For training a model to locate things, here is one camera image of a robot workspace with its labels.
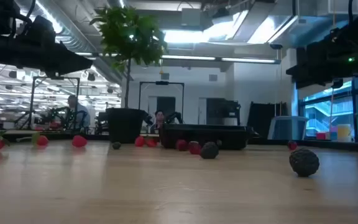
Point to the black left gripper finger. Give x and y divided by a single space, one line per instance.
73 62

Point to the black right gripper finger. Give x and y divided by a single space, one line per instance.
306 74

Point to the small red berry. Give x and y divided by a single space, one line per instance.
292 145

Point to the red strawberry with leaf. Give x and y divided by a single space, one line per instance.
42 140

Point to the large dark blackberry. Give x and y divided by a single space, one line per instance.
304 162

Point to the small dark green ball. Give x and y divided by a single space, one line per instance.
116 145

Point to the black plastic tupperware container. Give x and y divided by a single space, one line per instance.
204 135

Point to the red raspberry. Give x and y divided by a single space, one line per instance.
194 148
181 145

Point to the person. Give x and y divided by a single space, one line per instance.
79 115
159 118

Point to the grey bin with white rim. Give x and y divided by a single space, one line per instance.
287 128

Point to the green leafy indoor tree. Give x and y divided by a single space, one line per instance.
129 34

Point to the red box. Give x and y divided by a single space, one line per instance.
321 136

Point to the black panel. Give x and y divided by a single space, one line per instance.
261 119

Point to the blue and pink box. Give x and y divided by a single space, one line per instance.
333 135

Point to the yellow cup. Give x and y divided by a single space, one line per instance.
344 132

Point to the black plant pot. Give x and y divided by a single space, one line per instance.
125 126

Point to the long tube ceiling light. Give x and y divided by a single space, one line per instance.
197 58

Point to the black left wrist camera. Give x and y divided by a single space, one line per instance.
40 29

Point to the black metal frame rig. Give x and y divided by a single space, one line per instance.
162 83
77 93

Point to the dark dome ceiling camera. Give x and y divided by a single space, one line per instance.
276 46

